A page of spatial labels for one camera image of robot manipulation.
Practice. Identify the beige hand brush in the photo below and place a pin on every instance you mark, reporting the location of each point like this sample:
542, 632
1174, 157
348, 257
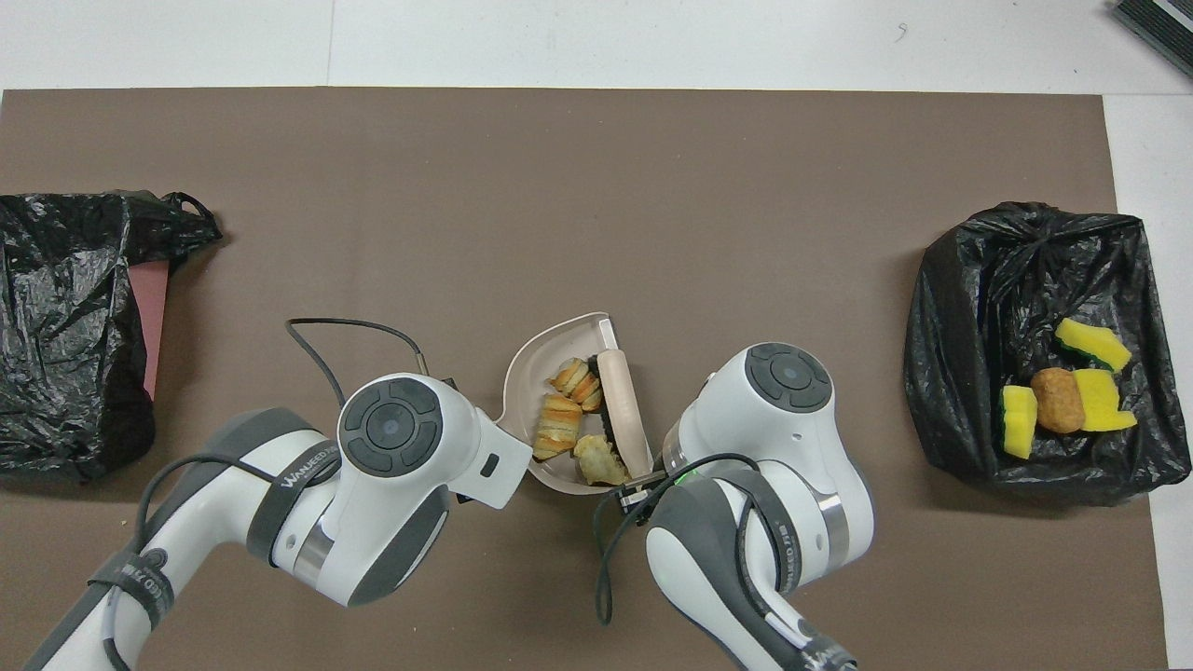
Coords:
620, 401

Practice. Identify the crumpled black trash bag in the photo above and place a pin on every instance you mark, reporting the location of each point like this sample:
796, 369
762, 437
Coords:
988, 326

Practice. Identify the orange striped croissant piece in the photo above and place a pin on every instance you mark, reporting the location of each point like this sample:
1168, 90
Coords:
575, 382

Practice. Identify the brown table mat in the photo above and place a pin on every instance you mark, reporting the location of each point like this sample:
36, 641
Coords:
559, 186

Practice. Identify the brown toy bread roll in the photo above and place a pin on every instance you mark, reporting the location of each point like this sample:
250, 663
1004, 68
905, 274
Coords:
1058, 399

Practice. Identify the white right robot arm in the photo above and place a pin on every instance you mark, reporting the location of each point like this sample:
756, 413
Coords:
792, 438

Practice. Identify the L-shaped yellow green sponge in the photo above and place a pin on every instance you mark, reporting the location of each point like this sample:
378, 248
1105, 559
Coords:
1104, 401

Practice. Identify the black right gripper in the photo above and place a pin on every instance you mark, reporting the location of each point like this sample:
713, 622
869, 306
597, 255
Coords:
645, 489

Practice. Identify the pink bin box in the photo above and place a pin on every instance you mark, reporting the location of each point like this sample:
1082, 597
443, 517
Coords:
154, 326

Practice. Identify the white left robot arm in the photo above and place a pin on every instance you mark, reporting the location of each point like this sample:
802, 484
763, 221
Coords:
391, 466

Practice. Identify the long orange croissant piece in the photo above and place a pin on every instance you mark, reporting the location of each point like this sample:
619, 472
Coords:
559, 427

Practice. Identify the grey striped device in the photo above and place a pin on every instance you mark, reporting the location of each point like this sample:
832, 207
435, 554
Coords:
1160, 23

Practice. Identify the yellow green sponge piece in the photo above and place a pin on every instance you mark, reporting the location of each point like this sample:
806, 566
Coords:
1092, 343

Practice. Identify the pale croissant piece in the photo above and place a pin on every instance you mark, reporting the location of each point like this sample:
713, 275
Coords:
601, 461

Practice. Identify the beige plastic dustpan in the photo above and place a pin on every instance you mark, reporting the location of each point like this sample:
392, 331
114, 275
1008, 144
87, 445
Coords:
531, 373

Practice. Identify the small yellow sponge piece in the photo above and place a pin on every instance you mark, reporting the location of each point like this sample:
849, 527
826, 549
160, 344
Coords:
1020, 424

